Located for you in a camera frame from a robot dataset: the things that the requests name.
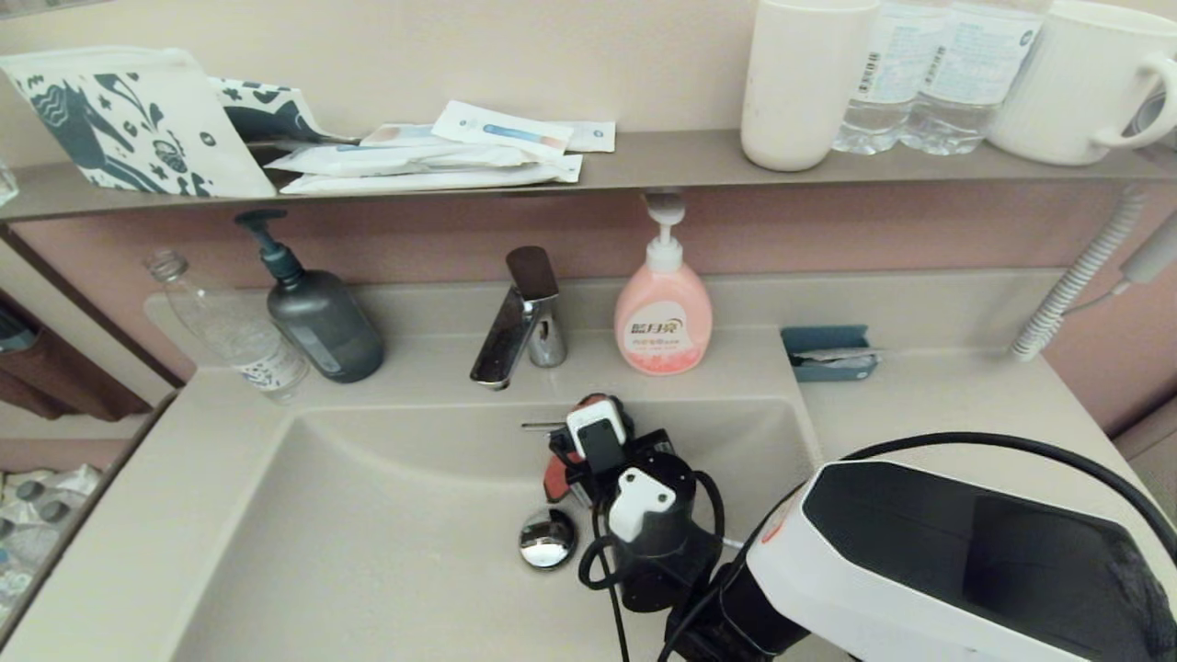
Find chrome faucet with brown lever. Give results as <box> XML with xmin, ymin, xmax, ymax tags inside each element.
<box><xmin>470</xmin><ymin>245</ymin><xmax>568</xmax><ymax>391</ymax></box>

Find beige sink basin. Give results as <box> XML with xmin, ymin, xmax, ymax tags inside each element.
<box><xmin>166</xmin><ymin>397</ymin><xmax>888</xmax><ymax>662</ymax></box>

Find chrome drain stopper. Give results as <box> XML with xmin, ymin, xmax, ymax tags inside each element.
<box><xmin>519</xmin><ymin>508</ymin><xmax>578</xmax><ymax>571</ymax></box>

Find pink hand soap pump bottle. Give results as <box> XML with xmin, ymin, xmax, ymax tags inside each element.
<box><xmin>613</xmin><ymin>193</ymin><xmax>714</xmax><ymax>376</ymax></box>

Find blue soap tray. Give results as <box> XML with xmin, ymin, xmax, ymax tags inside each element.
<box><xmin>782</xmin><ymin>325</ymin><xmax>880</xmax><ymax>382</ymax></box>

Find silver packet in tray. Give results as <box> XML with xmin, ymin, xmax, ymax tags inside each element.
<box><xmin>794</xmin><ymin>347</ymin><xmax>889</xmax><ymax>368</ymax></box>

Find dark grey pump bottle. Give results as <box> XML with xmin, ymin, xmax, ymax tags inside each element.
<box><xmin>234</xmin><ymin>210</ymin><xmax>385</xmax><ymax>383</ymax></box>

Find long white sealed packet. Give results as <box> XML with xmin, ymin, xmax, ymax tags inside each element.
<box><xmin>280</xmin><ymin>154</ymin><xmax>584</xmax><ymax>196</ymax></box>
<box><xmin>267</xmin><ymin>143</ymin><xmax>554</xmax><ymax>177</ymax></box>

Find small white sachet with logo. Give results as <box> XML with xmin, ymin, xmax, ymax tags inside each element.
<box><xmin>554</xmin><ymin>120</ymin><xmax>617</xmax><ymax>154</ymax></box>

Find white toothbrush packet blue print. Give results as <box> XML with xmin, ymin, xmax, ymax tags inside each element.
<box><xmin>432</xmin><ymin>100</ymin><xmax>574</xmax><ymax>160</ymax></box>

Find clear empty plastic bottle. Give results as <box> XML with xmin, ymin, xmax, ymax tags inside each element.
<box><xmin>147</xmin><ymin>250</ymin><xmax>312</xmax><ymax>404</ymax></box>

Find white packet with pink print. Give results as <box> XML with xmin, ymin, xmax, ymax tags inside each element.
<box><xmin>360</xmin><ymin>124</ymin><xmax>442</xmax><ymax>149</ymax></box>

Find white plain tumbler cup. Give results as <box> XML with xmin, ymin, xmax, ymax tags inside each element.
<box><xmin>740</xmin><ymin>0</ymin><xmax>881</xmax><ymax>172</ymax></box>

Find small white teal-print pouch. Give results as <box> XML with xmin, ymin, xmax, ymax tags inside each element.
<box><xmin>210</xmin><ymin>77</ymin><xmax>360</xmax><ymax>146</ymax></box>

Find clear water bottle white label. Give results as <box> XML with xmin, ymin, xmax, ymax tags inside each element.
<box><xmin>901</xmin><ymin>0</ymin><xmax>1053</xmax><ymax>155</ymax></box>
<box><xmin>834</xmin><ymin>0</ymin><xmax>952</xmax><ymax>154</ymax></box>

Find brown hanging towel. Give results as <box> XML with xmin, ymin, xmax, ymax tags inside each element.
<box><xmin>0</xmin><ymin>294</ymin><xmax>153</xmax><ymax>424</ymax></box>

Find shrink-wrapped water bottle pack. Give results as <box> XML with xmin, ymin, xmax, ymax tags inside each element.
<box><xmin>0</xmin><ymin>464</ymin><xmax>104</xmax><ymax>626</ymax></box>

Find large white teal-print pouch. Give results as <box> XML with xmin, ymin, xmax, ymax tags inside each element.
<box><xmin>0</xmin><ymin>46</ymin><xmax>277</xmax><ymax>199</ymax></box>

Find white ribbed mug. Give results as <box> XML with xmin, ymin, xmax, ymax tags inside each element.
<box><xmin>989</xmin><ymin>0</ymin><xmax>1177</xmax><ymax>166</ymax></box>

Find grey wall shelf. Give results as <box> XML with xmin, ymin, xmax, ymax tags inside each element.
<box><xmin>0</xmin><ymin>129</ymin><xmax>1177</xmax><ymax>224</ymax></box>

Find white coiled cord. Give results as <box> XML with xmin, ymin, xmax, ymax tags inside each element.
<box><xmin>1009</xmin><ymin>188</ymin><xmax>1150</xmax><ymax>361</ymax></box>

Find grey hair dryer handle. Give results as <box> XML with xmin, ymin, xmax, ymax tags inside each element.
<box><xmin>1117</xmin><ymin>210</ymin><xmax>1177</xmax><ymax>286</ymax></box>

